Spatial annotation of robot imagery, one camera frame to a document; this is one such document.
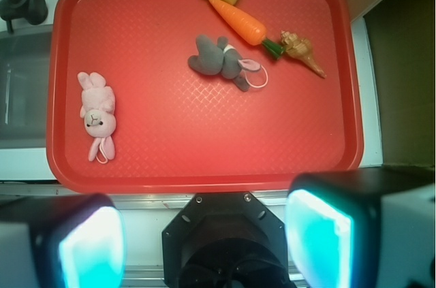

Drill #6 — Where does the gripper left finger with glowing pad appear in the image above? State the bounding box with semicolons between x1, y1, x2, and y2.
1;194;126;287

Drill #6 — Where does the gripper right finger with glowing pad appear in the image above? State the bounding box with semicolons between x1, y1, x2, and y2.
285;166;435;287

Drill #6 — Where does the pink plush bunny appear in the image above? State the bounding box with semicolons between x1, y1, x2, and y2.
77;71;116;164

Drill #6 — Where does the grey plush bunny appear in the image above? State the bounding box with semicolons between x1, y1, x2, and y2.
187;35;269;92

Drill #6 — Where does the red plastic tray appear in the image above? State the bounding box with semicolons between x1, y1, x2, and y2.
46;0;364;193

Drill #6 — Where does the tan spiral seashell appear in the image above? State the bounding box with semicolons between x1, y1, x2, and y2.
281;31;326;79

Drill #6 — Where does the orange toy carrot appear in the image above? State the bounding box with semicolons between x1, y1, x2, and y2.
208;0;284;59

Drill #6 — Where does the black octagonal mount plate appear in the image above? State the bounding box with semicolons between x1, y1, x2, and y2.
161;192;295;287

